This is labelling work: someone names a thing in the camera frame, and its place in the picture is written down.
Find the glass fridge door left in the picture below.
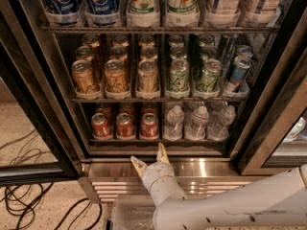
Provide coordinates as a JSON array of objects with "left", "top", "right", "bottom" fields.
[{"left": 0, "top": 0, "right": 83, "bottom": 186}]

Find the green can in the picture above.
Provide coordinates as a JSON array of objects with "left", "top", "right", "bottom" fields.
[
  {"left": 168, "top": 58, "right": 189, "bottom": 92},
  {"left": 196, "top": 58, "right": 222, "bottom": 92}
]

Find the green can front right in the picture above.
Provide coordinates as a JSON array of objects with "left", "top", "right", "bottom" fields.
[{"left": 196, "top": 58, "right": 222, "bottom": 92}]

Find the orange can front right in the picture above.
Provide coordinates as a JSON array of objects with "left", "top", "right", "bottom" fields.
[{"left": 138, "top": 59, "right": 159, "bottom": 93}]

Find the clear plastic bin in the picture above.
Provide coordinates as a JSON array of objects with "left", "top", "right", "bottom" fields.
[{"left": 111, "top": 195, "right": 155, "bottom": 230}]

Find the clear water bottle right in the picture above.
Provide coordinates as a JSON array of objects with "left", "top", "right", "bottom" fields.
[{"left": 207, "top": 105, "right": 236, "bottom": 141}]

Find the red coke can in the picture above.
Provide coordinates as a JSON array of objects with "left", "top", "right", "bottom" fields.
[
  {"left": 116, "top": 113, "right": 134, "bottom": 138},
  {"left": 91, "top": 113, "right": 111, "bottom": 137},
  {"left": 140, "top": 113, "right": 158, "bottom": 139}
]

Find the green can front left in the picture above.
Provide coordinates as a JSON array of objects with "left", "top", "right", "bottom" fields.
[{"left": 168, "top": 58, "right": 189, "bottom": 92}]

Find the blue red bull can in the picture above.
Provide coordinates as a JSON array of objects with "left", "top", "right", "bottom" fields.
[{"left": 224, "top": 56, "right": 251, "bottom": 92}]

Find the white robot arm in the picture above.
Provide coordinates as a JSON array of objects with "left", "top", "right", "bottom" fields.
[{"left": 130, "top": 144, "right": 307, "bottom": 230}]

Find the black cable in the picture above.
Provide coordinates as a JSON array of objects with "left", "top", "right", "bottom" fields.
[{"left": 0, "top": 128, "right": 104, "bottom": 230}]

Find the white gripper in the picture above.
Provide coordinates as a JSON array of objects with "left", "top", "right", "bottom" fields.
[{"left": 130, "top": 143, "right": 187, "bottom": 206}]

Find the clear water bottle middle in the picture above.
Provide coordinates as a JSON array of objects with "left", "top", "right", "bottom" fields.
[{"left": 185, "top": 106, "right": 209, "bottom": 141}]

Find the glass fridge door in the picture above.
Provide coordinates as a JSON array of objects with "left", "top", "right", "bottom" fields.
[
  {"left": 0, "top": 0, "right": 83, "bottom": 186},
  {"left": 231, "top": 14, "right": 307, "bottom": 175}
]

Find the orange can front left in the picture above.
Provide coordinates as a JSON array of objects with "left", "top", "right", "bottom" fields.
[{"left": 71, "top": 59, "right": 99, "bottom": 94}]

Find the glass fridge door right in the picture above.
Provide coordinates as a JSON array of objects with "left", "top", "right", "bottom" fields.
[{"left": 231, "top": 14, "right": 307, "bottom": 175}]

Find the orange can front middle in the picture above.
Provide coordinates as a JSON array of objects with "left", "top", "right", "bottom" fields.
[{"left": 105, "top": 59, "right": 128, "bottom": 93}]

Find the orange can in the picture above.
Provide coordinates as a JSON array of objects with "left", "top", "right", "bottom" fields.
[
  {"left": 138, "top": 59, "right": 159, "bottom": 93},
  {"left": 71, "top": 59, "right": 99, "bottom": 94},
  {"left": 105, "top": 59, "right": 128, "bottom": 93}
]

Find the clear water bottle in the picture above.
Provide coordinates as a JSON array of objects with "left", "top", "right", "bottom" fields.
[
  {"left": 163, "top": 105, "right": 184, "bottom": 141},
  {"left": 207, "top": 105, "right": 236, "bottom": 141},
  {"left": 185, "top": 106, "right": 209, "bottom": 141}
]

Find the clear water bottle left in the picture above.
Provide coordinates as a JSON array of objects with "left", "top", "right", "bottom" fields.
[{"left": 163, "top": 105, "right": 184, "bottom": 141}]

